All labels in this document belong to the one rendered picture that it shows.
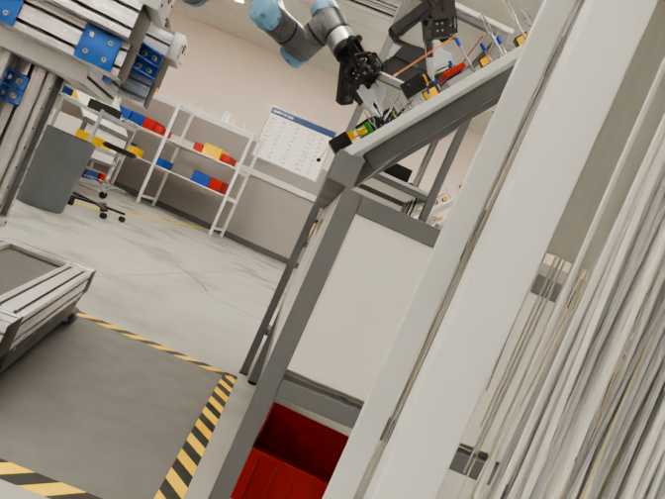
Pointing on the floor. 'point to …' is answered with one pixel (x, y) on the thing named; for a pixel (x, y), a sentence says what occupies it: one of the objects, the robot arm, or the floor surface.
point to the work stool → (105, 180)
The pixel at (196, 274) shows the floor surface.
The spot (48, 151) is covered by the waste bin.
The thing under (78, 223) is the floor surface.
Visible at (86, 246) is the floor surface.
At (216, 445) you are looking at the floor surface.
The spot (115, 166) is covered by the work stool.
